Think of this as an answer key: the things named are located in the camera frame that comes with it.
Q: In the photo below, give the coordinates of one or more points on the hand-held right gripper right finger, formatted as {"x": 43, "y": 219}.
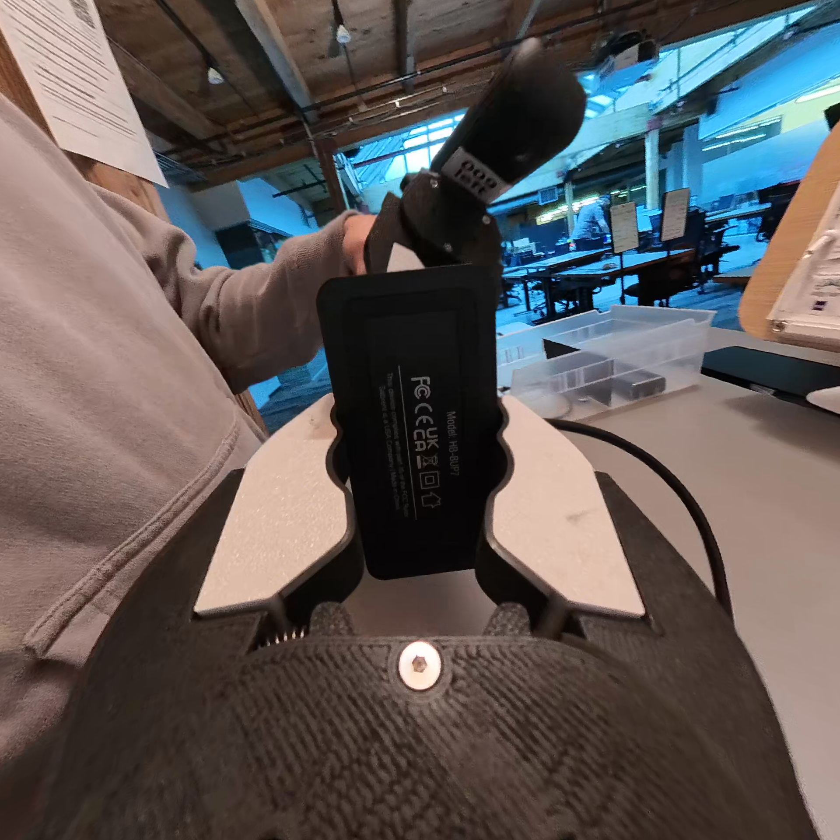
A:
{"x": 558, "y": 518}

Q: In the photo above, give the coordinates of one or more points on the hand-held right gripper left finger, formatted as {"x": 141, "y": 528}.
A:
{"x": 275, "y": 518}

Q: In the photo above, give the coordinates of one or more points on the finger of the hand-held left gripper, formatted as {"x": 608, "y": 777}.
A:
{"x": 403, "y": 260}

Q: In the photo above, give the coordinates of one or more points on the black usb hub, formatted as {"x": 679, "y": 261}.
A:
{"x": 407, "y": 394}

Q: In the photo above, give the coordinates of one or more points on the clear plastic organizer box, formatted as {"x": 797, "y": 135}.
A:
{"x": 656, "y": 341}

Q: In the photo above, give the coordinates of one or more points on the person's left hand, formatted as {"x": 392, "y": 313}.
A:
{"x": 358, "y": 239}

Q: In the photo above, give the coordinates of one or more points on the white round disc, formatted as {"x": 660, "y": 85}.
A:
{"x": 544, "y": 403}

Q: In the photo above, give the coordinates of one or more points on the ceiling projector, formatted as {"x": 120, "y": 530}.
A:
{"x": 627, "y": 47}

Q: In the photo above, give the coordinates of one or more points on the long dark desk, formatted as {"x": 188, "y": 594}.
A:
{"x": 590, "y": 262}

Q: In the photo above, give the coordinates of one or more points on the hanging light bulb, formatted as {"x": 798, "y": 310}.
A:
{"x": 341, "y": 33}
{"x": 214, "y": 75}

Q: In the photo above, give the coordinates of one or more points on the person's grey sweatshirt torso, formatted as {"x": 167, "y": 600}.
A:
{"x": 98, "y": 394}

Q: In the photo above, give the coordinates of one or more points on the black office chair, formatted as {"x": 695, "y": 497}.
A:
{"x": 705, "y": 243}

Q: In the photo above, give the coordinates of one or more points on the flat black device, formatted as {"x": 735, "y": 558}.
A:
{"x": 768, "y": 374}

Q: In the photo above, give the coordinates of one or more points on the wooden board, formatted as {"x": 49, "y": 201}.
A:
{"x": 781, "y": 262}

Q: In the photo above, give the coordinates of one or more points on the white framed sign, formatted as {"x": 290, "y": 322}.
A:
{"x": 814, "y": 295}

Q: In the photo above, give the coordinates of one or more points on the printed paper sheet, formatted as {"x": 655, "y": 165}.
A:
{"x": 79, "y": 79}

